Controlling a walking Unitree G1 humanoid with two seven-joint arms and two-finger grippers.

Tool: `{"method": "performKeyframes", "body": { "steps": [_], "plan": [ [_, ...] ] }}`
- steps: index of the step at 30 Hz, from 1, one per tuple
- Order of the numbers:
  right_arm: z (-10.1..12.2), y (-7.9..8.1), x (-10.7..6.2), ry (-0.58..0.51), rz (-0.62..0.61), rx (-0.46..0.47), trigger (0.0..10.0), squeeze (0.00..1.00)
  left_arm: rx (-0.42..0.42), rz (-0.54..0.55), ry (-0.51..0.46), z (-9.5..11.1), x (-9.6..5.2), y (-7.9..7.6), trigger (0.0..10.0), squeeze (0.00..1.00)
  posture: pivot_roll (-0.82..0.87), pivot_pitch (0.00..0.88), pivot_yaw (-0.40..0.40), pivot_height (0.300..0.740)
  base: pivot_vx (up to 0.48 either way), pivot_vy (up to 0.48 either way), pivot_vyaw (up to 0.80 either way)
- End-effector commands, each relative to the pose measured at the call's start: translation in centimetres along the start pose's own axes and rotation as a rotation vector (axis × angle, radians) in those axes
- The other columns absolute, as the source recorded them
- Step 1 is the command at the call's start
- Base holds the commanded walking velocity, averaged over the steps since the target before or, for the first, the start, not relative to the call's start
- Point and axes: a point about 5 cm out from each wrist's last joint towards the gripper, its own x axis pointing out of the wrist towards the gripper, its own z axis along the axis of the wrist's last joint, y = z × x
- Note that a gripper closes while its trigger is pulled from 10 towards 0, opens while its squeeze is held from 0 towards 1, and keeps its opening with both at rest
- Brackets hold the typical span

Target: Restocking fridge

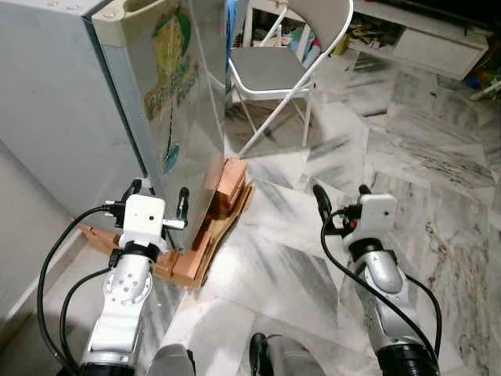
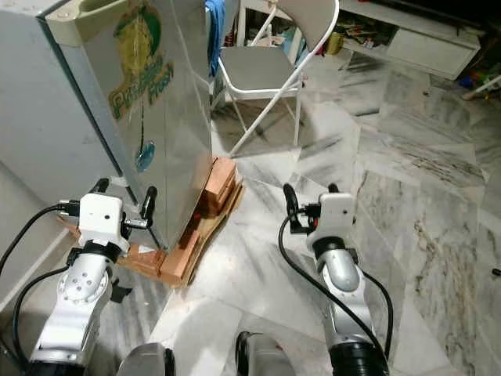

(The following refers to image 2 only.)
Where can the silver mini fridge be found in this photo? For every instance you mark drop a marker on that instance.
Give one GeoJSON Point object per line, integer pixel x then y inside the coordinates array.
{"type": "Point", "coordinates": [63, 102]}

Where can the blue hanging cloth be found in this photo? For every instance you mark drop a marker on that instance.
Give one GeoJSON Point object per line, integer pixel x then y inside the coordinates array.
{"type": "Point", "coordinates": [214, 35]}

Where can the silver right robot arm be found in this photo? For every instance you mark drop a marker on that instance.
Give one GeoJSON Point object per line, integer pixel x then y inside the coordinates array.
{"type": "Point", "coordinates": [348, 290]}

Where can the small black floor clip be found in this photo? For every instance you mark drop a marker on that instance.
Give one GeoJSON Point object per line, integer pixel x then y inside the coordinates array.
{"type": "Point", "coordinates": [121, 292]}

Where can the white TV stand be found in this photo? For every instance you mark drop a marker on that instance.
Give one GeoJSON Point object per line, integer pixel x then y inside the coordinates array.
{"type": "Point", "coordinates": [430, 43]}

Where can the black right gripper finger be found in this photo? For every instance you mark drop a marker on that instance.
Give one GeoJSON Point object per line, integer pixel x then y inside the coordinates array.
{"type": "Point", "coordinates": [333, 188]}
{"type": "Point", "coordinates": [291, 200]}

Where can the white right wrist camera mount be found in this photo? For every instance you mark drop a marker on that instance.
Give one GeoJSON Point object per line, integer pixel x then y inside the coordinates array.
{"type": "Point", "coordinates": [335, 215]}

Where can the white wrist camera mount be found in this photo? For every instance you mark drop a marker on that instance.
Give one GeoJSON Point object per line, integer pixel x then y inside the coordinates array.
{"type": "Point", "coordinates": [335, 215]}
{"type": "Point", "coordinates": [102, 219]}

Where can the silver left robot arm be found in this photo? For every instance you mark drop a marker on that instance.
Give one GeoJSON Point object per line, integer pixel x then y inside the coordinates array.
{"type": "Point", "coordinates": [78, 305]}

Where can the grey left robot leg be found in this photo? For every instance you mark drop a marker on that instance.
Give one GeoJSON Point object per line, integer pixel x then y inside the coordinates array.
{"type": "Point", "coordinates": [147, 362]}

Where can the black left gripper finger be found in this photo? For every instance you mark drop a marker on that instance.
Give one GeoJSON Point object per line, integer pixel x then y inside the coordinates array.
{"type": "Point", "coordinates": [149, 202]}
{"type": "Point", "coordinates": [100, 186]}

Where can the gold metal can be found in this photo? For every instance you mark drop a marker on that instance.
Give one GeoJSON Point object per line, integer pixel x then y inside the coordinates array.
{"type": "Point", "coordinates": [335, 43]}

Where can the grey black right robot leg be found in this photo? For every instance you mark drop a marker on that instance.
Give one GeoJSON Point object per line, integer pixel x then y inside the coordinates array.
{"type": "Point", "coordinates": [270, 360]}

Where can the white grey folding chair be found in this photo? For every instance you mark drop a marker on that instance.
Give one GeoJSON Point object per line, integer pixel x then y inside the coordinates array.
{"type": "Point", "coordinates": [254, 70]}

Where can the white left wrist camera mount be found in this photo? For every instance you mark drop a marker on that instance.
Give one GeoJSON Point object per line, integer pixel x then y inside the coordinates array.
{"type": "Point", "coordinates": [102, 219]}

